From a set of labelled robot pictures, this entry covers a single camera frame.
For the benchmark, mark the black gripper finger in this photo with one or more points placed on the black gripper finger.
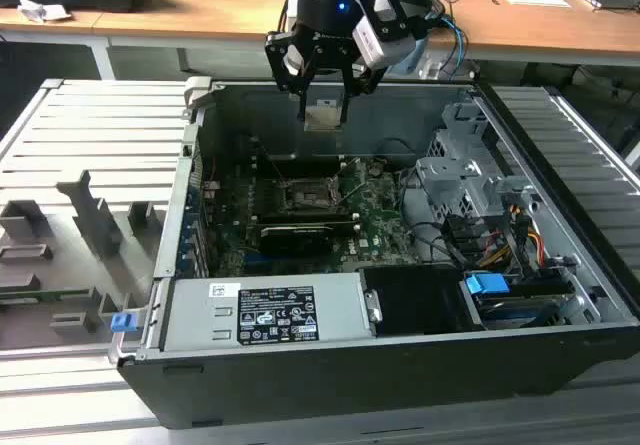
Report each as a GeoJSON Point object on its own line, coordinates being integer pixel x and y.
{"type": "Point", "coordinates": [277, 62]}
{"type": "Point", "coordinates": [362, 82]}

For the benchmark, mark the silver square CPU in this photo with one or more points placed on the silver square CPU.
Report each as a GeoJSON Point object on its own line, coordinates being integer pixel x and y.
{"type": "Point", "coordinates": [322, 115]}

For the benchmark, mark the CPU socket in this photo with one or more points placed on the CPU socket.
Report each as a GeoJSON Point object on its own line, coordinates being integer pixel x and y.
{"type": "Point", "coordinates": [305, 197]}

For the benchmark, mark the black RAM slot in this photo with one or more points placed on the black RAM slot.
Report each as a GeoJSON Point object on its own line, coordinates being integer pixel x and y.
{"type": "Point", "coordinates": [305, 216]}

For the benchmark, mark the pale blue teach pendant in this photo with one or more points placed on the pale blue teach pendant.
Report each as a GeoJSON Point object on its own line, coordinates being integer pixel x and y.
{"type": "Point", "coordinates": [407, 62]}

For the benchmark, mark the round coin cell battery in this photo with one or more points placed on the round coin cell battery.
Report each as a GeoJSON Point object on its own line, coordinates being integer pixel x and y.
{"type": "Point", "coordinates": [376, 169]}

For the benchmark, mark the wooden desk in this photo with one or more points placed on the wooden desk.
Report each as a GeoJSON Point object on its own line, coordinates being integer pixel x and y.
{"type": "Point", "coordinates": [200, 15]}

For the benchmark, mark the silver metal drive cage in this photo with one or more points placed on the silver metal drive cage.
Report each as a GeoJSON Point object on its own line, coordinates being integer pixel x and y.
{"type": "Point", "coordinates": [445, 185]}

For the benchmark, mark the green motherboard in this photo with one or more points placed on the green motherboard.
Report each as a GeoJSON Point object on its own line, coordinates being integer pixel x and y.
{"type": "Point", "coordinates": [380, 215]}

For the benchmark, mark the black graphics card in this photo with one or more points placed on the black graphics card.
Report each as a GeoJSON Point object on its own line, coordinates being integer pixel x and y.
{"type": "Point", "coordinates": [295, 240]}

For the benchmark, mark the white paper sheet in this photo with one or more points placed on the white paper sheet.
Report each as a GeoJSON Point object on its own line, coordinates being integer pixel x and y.
{"type": "Point", "coordinates": [535, 1]}

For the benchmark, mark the black plastic fan shroud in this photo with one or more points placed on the black plastic fan shroud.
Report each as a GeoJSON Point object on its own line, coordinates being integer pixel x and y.
{"type": "Point", "coordinates": [415, 300]}

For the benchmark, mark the hard disk in blue carrier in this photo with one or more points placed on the hard disk in blue carrier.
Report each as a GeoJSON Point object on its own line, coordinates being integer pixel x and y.
{"type": "Point", "coordinates": [485, 285]}

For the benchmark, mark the grey parts rack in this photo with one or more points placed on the grey parts rack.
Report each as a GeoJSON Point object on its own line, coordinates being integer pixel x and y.
{"type": "Point", "coordinates": [135, 260]}

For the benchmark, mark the crumpled white paper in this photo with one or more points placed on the crumpled white paper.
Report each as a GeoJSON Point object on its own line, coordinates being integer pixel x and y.
{"type": "Point", "coordinates": [37, 10]}

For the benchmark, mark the grey laptop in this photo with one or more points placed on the grey laptop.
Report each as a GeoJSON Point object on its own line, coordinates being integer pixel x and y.
{"type": "Point", "coordinates": [610, 0]}

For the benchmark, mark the grey power supply unit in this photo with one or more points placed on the grey power supply unit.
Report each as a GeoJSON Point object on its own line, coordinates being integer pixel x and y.
{"type": "Point", "coordinates": [200, 315]}

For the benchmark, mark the small blue case latch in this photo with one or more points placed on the small blue case latch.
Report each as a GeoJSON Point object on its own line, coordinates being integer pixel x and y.
{"type": "Point", "coordinates": [123, 323]}

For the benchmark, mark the black open PC case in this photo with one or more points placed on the black open PC case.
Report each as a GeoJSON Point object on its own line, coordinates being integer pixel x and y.
{"type": "Point", "coordinates": [300, 390]}

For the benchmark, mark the green RAM stick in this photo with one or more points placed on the green RAM stick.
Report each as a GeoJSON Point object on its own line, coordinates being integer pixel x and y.
{"type": "Point", "coordinates": [40, 296]}

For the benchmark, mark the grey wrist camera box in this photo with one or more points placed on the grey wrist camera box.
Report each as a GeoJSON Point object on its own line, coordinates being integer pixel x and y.
{"type": "Point", "coordinates": [385, 40]}

